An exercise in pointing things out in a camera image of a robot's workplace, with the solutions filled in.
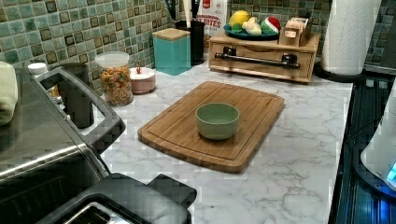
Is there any wooden drawer box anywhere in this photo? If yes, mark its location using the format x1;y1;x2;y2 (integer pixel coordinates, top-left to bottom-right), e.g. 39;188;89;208
209;34;320;83

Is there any black drawer handle bar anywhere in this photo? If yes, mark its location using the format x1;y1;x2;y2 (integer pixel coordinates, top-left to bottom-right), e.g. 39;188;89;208
215;47;301;69

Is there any green bowl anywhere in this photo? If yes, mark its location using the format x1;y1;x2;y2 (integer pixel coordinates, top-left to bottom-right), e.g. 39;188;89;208
195;103;240;140

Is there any wooden cutting board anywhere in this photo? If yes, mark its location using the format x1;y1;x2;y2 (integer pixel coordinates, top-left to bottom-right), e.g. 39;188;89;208
138;81;284;173

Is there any pink pot white lid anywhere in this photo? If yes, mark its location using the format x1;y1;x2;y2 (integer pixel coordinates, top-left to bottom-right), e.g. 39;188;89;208
130;67;156;94

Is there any teal canister wooden lid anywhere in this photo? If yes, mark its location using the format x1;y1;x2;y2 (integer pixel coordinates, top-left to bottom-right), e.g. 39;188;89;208
152;28;191;76

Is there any glass jar of pasta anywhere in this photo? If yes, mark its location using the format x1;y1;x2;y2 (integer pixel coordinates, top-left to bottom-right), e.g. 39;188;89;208
95;51;134;105

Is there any black utensil holder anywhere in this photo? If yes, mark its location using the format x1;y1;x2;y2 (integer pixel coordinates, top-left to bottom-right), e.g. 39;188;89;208
176;21;205;65

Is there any blue plate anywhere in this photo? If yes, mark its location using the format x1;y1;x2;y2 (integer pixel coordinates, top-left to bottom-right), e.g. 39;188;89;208
223;24;278;41

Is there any cinnamon bites box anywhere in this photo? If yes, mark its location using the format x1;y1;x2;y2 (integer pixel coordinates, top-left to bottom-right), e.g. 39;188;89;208
196;0;227;36

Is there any cream plush garlic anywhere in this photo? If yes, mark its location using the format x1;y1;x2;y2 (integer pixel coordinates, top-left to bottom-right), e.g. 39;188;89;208
242;17;262;35

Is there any yellow plush lemon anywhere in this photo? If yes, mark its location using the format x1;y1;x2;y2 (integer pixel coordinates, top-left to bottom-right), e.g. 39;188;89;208
228;10;250;26

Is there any red green plush toy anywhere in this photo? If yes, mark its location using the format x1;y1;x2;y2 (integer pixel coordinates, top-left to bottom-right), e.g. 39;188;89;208
261;17;281;35

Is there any black toaster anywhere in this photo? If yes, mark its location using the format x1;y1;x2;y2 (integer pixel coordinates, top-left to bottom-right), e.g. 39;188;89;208
36;173;197;224

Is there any small wooden caddy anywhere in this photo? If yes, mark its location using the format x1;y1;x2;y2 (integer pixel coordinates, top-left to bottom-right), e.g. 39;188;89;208
278;17;312;47

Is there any black paper towel base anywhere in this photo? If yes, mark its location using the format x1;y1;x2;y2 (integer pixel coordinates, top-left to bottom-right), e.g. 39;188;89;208
313;63;366;83

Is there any stainless toaster oven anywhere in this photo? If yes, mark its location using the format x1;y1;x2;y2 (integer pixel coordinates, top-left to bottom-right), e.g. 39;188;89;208
1;68;125;224

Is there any white capped bottle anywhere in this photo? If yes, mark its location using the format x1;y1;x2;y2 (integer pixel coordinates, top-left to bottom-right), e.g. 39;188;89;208
27;62;60;98

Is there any paper towel roll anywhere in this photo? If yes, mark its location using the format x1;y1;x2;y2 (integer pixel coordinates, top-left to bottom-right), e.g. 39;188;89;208
321;0;382;76

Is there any green folded cloth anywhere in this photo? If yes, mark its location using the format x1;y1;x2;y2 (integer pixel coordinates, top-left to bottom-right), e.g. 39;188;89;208
0;62;19;126

